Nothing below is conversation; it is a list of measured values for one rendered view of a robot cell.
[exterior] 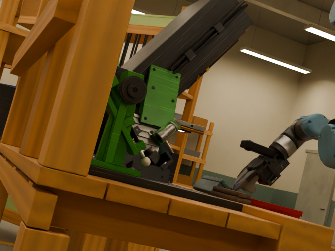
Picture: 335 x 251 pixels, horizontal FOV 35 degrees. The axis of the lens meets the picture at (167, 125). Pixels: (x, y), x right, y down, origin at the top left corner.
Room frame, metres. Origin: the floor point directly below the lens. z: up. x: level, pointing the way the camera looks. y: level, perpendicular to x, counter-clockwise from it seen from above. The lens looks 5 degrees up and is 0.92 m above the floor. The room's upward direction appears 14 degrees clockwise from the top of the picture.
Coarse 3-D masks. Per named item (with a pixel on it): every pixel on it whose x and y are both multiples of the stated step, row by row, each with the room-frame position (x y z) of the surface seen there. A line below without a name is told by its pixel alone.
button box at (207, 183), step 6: (204, 180) 1.79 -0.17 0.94; (210, 180) 1.75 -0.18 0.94; (216, 180) 1.72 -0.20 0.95; (222, 180) 1.69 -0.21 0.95; (198, 186) 1.78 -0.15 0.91; (204, 186) 1.74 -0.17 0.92; (210, 186) 1.71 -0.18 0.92; (222, 186) 1.69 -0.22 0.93; (228, 186) 1.70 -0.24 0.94; (204, 192) 1.74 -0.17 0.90
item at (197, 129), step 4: (136, 108) 1.85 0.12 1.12; (136, 112) 1.85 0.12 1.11; (176, 120) 1.90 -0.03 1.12; (180, 120) 1.91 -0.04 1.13; (180, 124) 1.91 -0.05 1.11; (184, 124) 1.91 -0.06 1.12; (188, 124) 1.92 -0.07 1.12; (192, 124) 1.92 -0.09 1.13; (184, 128) 1.92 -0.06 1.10; (188, 128) 1.92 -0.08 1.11; (192, 128) 1.93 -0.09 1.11; (196, 128) 1.93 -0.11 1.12; (200, 128) 1.94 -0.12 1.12; (204, 128) 1.94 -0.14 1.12; (184, 132) 2.04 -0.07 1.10; (188, 132) 2.00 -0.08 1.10; (196, 132) 1.93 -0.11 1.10; (200, 132) 1.94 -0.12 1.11
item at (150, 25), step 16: (32, 0) 5.28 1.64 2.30; (32, 16) 5.15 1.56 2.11; (144, 16) 4.52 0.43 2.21; (160, 16) 4.43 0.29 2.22; (176, 16) 4.34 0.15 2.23; (128, 32) 4.45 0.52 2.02; (144, 32) 4.36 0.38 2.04; (192, 96) 4.57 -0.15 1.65; (192, 112) 4.62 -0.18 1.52; (176, 144) 4.61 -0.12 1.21; (176, 176) 4.62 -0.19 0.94; (16, 208) 4.96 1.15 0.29; (16, 224) 4.80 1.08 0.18
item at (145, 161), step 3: (141, 150) 1.46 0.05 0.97; (141, 153) 1.46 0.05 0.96; (141, 156) 1.47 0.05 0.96; (144, 156) 1.47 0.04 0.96; (141, 159) 1.47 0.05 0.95; (144, 159) 1.46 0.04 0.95; (147, 159) 1.47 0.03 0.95; (141, 162) 1.47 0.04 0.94; (144, 162) 1.46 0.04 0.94; (147, 162) 1.46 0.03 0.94; (150, 162) 1.47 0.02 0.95; (144, 165) 1.47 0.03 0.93; (147, 165) 1.47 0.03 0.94
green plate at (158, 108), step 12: (156, 72) 1.77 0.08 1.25; (168, 72) 1.79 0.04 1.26; (156, 84) 1.76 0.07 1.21; (168, 84) 1.78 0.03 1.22; (156, 96) 1.75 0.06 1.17; (168, 96) 1.77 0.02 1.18; (144, 108) 1.73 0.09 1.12; (156, 108) 1.74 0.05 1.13; (168, 108) 1.76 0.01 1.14; (144, 120) 1.72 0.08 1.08; (156, 120) 1.74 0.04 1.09; (168, 120) 1.75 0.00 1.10
